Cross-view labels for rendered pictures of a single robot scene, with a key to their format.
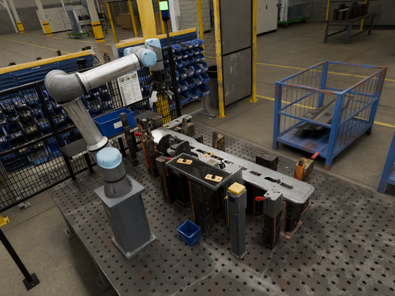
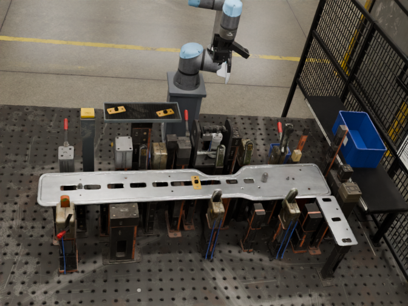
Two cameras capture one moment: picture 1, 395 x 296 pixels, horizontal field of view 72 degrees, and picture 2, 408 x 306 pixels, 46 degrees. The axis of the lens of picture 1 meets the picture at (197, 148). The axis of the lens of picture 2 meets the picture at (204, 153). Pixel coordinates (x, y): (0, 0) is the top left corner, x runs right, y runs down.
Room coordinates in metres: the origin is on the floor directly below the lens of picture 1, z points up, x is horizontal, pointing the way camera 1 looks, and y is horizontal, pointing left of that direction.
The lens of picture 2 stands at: (2.25, -1.51, 2.63)
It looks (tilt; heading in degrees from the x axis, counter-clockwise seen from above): 42 degrees down; 114
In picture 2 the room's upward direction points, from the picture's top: 12 degrees clockwise
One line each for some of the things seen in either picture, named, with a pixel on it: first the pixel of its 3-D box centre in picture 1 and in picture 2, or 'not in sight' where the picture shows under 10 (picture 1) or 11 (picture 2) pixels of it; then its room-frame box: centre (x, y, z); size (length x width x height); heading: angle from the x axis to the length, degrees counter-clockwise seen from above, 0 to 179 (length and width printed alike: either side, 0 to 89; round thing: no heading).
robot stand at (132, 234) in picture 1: (127, 216); (182, 110); (1.19, 0.45, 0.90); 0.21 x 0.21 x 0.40; 39
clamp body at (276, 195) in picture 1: (271, 219); (67, 179); (1.06, -0.36, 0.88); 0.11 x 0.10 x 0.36; 133
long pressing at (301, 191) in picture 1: (211, 155); (192, 184); (1.59, -0.09, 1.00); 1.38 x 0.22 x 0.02; 43
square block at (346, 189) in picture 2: (159, 135); (339, 212); (2.23, 0.33, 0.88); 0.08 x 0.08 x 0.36; 43
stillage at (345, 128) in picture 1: (327, 109); not in sight; (3.25, -1.75, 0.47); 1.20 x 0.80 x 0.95; 127
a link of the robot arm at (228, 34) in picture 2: (157, 65); (227, 31); (1.50, 0.17, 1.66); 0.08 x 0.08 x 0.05
